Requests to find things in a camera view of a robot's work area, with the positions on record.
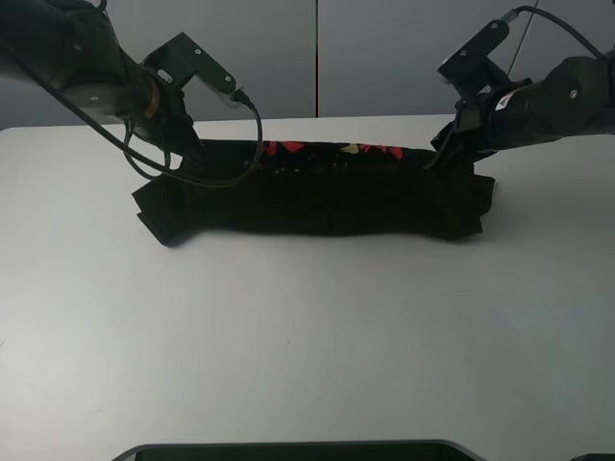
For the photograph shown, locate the black printed t-shirt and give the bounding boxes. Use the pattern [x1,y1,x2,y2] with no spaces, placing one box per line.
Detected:
[133,141,495,247]

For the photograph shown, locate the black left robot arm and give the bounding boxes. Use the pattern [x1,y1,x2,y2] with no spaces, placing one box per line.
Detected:
[1,1,207,166]

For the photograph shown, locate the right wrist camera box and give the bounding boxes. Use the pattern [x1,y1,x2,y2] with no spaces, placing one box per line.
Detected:
[437,19,509,102]

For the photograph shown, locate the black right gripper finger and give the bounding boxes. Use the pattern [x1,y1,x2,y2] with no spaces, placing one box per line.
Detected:
[424,133,460,170]

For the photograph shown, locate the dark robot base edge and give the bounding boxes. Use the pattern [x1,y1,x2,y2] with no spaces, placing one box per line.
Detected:
[115,440,480,460]

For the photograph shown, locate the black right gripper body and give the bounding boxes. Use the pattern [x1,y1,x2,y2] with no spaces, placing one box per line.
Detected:
[431,88,508,163]

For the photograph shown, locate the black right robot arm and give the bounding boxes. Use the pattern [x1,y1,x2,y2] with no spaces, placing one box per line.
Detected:
[425,45,614,170]

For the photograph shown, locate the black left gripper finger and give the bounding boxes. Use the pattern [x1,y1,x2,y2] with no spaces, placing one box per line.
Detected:
[162,150,186,175]
[180,122,208,167]

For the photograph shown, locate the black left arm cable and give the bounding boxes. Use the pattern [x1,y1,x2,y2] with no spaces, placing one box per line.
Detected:
[28,71,264,189]

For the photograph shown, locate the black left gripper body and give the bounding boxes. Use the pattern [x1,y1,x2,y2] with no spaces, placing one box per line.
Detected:
[127,66,193,158]

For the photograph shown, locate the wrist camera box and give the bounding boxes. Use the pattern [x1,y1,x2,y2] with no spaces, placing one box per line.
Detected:
[143,33,251,107]
[437,19,509,102]

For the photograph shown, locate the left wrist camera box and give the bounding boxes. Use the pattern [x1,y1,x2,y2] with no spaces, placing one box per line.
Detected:
[143,33,251,107]

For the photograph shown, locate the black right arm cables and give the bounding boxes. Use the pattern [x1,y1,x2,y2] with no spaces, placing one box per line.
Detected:
[504,5,607,78]

